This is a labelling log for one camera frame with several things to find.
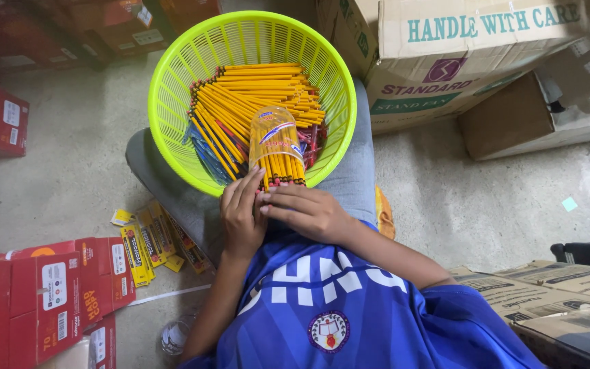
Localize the person's right hand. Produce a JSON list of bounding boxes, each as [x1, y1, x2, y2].
[[258, 185, 353, 246]]

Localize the person's left hand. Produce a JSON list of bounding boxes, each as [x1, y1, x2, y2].
[[220, 165, 269, 260]]

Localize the clear plastic pencil jar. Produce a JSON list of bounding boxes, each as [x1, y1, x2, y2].
[[248, 106, 307, 193]]

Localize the bundle of pencils in jar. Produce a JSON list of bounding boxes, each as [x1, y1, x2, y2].
[[254, 128, 306, 192]]

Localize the blue pen packets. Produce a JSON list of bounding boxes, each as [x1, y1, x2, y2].
[[182, 120, 240, 187]]

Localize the red pen packets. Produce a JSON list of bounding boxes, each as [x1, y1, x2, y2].
[[296, 122, 329, 171]]

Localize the pile of loose yellow pencils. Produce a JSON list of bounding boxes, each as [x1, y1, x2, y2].
[[186, 63, 327, 181]]

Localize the orange cushion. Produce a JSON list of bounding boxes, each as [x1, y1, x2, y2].
[[374, 184, 396, 241]]

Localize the heap of yellow pencil boxes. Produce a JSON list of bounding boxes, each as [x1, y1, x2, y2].
[[110, 199, 210, 288]]

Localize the lime green plastic basket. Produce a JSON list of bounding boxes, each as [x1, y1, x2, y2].
[[147, 10, 357, 198]]

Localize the blue sports jersey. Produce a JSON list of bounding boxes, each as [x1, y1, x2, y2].
[[178, 220, 548, 369]]

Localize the large printed cardboard carton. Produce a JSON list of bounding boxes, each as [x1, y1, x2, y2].
[[317, 0, 590, 135]]

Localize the plain brown cardboard carton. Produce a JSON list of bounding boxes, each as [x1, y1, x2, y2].
[[457, 71, 590, 161]]

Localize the stack of dark red cartons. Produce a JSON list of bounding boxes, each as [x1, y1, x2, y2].
[[0, 0, 224, 79]]

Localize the flattened red paper cartons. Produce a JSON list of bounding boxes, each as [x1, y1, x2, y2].
[[0, 236, 137, 369]]

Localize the flattened brown printed cartons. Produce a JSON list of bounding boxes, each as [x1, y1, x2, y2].
[[448, 260, 590, 369]]

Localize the black plastic crate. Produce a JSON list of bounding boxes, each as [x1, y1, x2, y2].
[[550, 239, 590, 270]]

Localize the brown carton with white labels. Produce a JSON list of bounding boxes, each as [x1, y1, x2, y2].
[[535, 23, 590, 114]]

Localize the white plastic strap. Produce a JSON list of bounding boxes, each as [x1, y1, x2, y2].
[[125, 284, 213, 308]]

